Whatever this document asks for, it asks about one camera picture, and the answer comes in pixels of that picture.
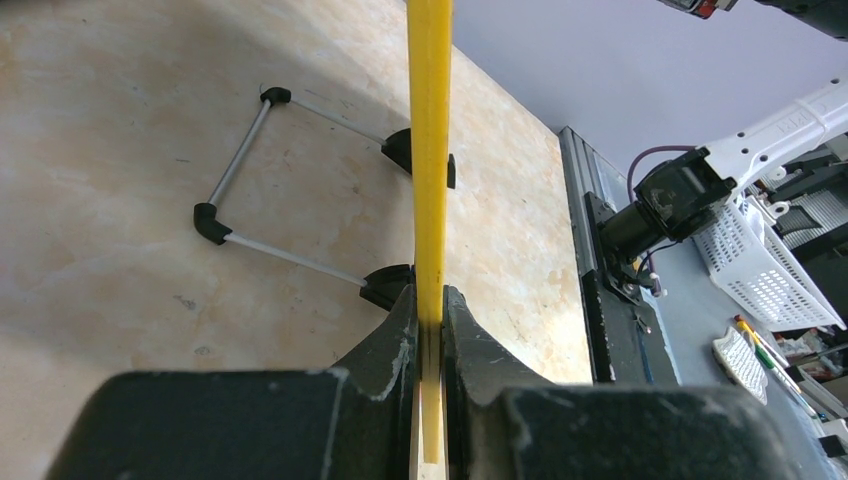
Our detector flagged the white plastic basket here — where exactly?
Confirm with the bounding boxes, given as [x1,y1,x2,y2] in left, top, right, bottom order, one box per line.
[693,197,846,332]

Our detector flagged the black whiteboard foot clip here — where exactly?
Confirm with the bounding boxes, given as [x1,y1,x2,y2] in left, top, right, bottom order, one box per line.
[380,127,458,191]

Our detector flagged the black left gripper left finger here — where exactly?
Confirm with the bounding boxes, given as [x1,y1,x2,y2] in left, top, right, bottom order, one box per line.
[47,286,418,479]

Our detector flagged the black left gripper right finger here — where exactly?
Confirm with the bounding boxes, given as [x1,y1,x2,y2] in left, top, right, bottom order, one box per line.
[443,286,822,479]

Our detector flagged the coloured pens on desk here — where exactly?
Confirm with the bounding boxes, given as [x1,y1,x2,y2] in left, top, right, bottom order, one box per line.
[733,315,819,419]

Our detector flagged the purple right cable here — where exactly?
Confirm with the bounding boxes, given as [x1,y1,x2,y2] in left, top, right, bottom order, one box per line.
[625,144,698,207]

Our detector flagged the metal whiteboard stand frame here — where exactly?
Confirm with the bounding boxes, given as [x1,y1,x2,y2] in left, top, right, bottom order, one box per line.
[193,87,409,288]

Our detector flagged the white patterned eraser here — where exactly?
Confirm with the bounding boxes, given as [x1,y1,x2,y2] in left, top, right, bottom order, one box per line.
[711,327,768,405]

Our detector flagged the yellow-framed whiteboard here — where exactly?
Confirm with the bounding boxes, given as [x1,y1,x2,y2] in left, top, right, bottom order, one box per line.
[407,1,453,464]

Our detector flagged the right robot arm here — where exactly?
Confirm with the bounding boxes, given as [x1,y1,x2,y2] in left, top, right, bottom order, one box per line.
[597,1,847,264]

